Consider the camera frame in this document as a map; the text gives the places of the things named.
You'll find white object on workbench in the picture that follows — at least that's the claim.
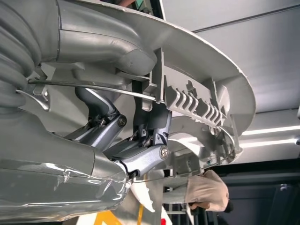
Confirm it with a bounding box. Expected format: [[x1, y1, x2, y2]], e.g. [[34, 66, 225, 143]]
[[130, 181, 156, 214]]

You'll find seated person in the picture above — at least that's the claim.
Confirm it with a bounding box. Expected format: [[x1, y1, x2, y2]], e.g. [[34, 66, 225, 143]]
[[185, 169, 234, 225]]

